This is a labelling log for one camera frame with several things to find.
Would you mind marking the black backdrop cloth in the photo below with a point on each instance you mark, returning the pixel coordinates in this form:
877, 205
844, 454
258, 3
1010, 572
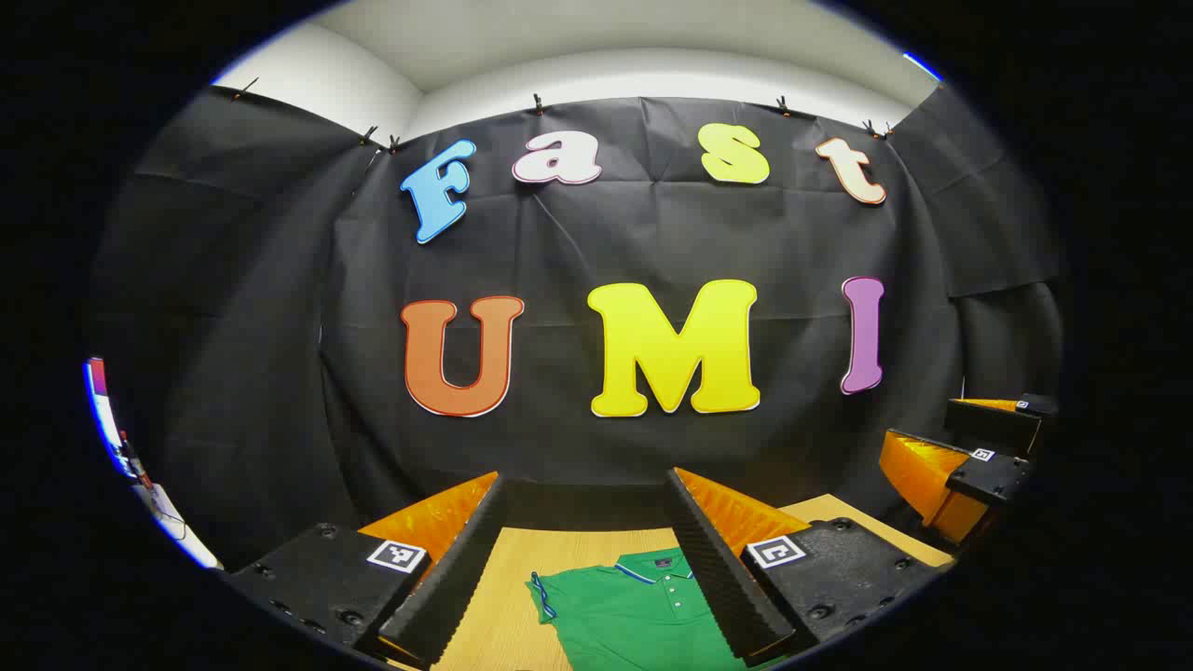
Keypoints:
559, 233

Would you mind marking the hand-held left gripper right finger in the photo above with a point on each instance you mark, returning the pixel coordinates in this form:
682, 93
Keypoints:
718, 578

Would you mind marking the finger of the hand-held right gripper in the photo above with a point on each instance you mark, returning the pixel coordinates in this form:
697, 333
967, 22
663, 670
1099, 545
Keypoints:
993, 424
988, 480

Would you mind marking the green T-shirt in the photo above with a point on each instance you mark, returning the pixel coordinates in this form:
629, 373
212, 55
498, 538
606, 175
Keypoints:
624, 624

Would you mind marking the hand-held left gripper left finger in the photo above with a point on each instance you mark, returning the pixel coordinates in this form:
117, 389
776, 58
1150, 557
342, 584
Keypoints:
457, 578

